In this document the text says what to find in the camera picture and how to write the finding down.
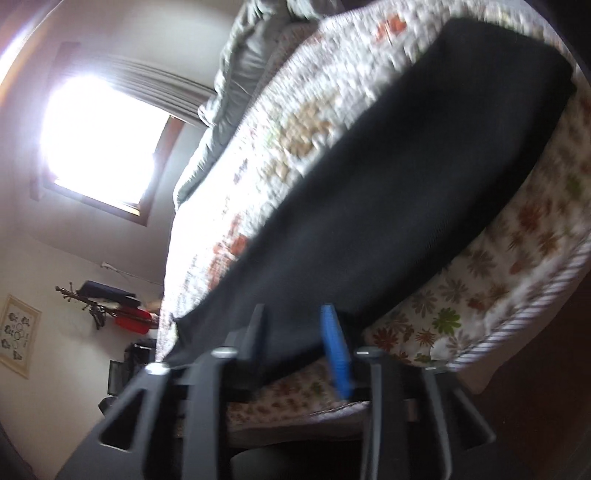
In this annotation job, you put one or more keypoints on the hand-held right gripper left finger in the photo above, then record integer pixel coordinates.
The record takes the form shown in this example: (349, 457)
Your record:
(256, 350)

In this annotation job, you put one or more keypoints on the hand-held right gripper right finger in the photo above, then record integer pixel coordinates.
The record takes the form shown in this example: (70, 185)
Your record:
(336, 355)

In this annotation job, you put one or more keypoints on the black pants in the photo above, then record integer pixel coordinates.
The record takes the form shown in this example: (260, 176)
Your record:
(392, 184)

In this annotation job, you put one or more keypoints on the black chair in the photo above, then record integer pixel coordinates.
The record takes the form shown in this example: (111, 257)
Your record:
(134, 364)

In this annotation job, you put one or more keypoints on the red garment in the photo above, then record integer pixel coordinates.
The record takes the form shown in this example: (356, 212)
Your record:
(134, 321)

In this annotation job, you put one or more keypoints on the black jacket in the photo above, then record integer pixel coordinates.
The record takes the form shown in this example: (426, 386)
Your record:
(104, 290)

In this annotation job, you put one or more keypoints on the wooden coat rack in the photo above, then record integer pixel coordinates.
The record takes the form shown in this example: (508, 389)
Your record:
(67, 291)

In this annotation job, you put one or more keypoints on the floral quilted bedspread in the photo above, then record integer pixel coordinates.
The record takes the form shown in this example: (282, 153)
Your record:
(323, 92)

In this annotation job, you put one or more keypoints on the wooden framed window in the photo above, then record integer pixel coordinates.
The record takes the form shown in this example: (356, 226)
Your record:
(101, 129)

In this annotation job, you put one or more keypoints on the grey curtain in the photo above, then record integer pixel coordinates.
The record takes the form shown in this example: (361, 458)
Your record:
(175, 92)

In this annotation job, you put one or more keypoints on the grey comforter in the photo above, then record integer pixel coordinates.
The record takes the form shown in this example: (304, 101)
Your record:
(240, 69)

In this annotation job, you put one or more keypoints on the white wall switch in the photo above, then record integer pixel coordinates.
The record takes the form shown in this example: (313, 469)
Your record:
(107, 265)

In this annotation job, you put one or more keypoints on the framed wall picture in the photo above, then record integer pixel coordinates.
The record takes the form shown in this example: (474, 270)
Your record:
(18, 334)

